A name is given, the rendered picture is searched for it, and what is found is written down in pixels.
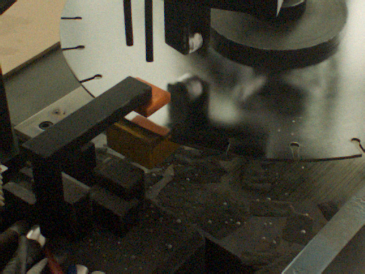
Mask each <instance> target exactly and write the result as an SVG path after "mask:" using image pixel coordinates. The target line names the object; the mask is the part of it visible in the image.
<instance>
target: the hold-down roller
mask: <svg viewBox="0 0 365 274"><path fill-rule="evenodd" d="M202 43H203V39H202V35H201V32H200V30H199V29H198V28H197V27H196V26H195V25H194V24H191V23H189V53H191V52H194V51H196V50H197V49H198V48H200V47H201V45H202Z"/></svg>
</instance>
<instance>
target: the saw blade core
mask: <svg viewBox="0 0 365 274"><path fill-rule="evenodd" d="M344 1H345V3H346V5H347V8H348V11H349V19H348V24H347V29H346V32H345V35H344V36H343V38H342V39H341V41H339V43H337V45H335V46H334V47H332V48H330V49H328V50H326V51H324V52H323V53H321V54H318V55H315V56H311V57H306V58H302V59H293V60H268V59H259V58H255V57H249V56H247V55H242V54H239V53H236V52H234V51H231V50H229V49H227V48H225V47H224V46H222V45H221V44H219V43H218V42H216V41H215V40H214V39H213V38H212V37H210V44H208V45H204V44H202V45H201V47H200V48H198V49H197V50H196V51H194V52H191V53H189V54H187V55H183V54H181V53H180V52H178V51H177V50H175V49H173V48H172V47H170V46H168V45H167V44H165V42H164V1H160V0H153V42H154V61H153V62H146V52H145V0H132V27H133V34H134V45H133V46H127V45H126V40H125V27H124V14H123V0H66V3H65V5H64V8H63V11H62V13H61V19H60V23H59V40H60V41H61V49H62V52H63V57H64V59H65V60H66V63H67V65H68V67H69V69H70V71H71V72H72V73H73V75H74V77H75V79H76V80H77V81H78V83H80V84H81V86H82V87H83V88H84V89H85V90H86V92H87V93H88V94H90V96H92V97H93V98H95V97H97V96H99V95H101V94H102V93H103V92H105V91H106V90H107V89H109V88H110V87H112V86H114V85H115V84H117V83H118V82H120V81H121V80H123V79H124V78H126V77H128V76H133V77H138V78H141V79H143V80H145V81H147V82H150V83H152V84H154V85H156V86H157V87H159V88H160V89H163V90H165V91H167V92H169V93H170V102H169V103H167V104H166V105H165V106H164V107H162V108H160V109H159V110H157V111H156V113H154V114H153V115H152V116H150V117H149V118H145V117H143V116H141V115H139V114H137V113H135V112H134V111H132V113H130V114H128V115H127V116H126V117H124V118H122V119H123V120H125V121H127V122H129V121H130V120H131V119H133V118H137V119H138V123H137V124H136V125H135V126H136V127H138V128H140V129H143V130H145V131H147V132H150V133H151V134H154V135H156V136H159V137H161V138H162V139H166V137H167V136H168V135H169V134H170V132H171V131H172V130H173V127H174V126H179V127H180V128H179V129H176V130H175V131H174V132H173V133H172V134H171V136H170V137H169V141H170V142H173V143H176V144H179V145H183V146H186V147H191V148H193V149H198V150H201V151H206V152H209V153H215V154H219V155H225V156H226V155H227V152H228V149H229V146H230V142H229V141H230V140H235V141H236V143H235V144H234V146H233V149H232V152H231V157H238V158H243V159H254V160H269V161H271V162H294V161H295V159H294V153H293V148H292V147H290V146H292V145H295V146H297V147H298V148H297V154H298V159H299V162H319V161H328V160H341V159H351V158H353V159H355V158H360V157H362V153H361V152H360V150H359V149H358V147H357V146H356V144H353V143H352V141H353V140H356V141H358V142H359V147H360V148H361V150H363V152H364V153H365V0H344ZM77 19H80V20H81V21H79V20H77ZM78 48H84V49H82V50H78ZM97 77H99V78H101V79H95V78H97Z"/></svg>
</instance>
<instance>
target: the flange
mask: <svg viewBox="0 0 365 274"><path fill-rule="evenodd" d="M348 19H349V11H348V8H347V5H346V3H345V1H344V0H285V1H283V3H282V5H281V8H280V11H279V12H278V15H277V17H270V16H261V15H256V14H247V13H243V12H233V11H228V10H220V9H214V8H211V37H212V38H213V39H214V40H215V41H216V42H218V43H219V44H221V45H222V46H224V47H225V48H227V49H229V50H231V51H234V52H236V53H239V54H242V55H247V56H249V57H255V58H259V59H268V60H293V59H302V58H306V57H311V56H315V55H318V54H321V53H323V52H324V51H326V50H328V49H330V48H332V47H334V46H335V45H337V43H339V41H341V39H342V38H343V36H344V35H345V32H346V29H347V24H348Z"/></svg>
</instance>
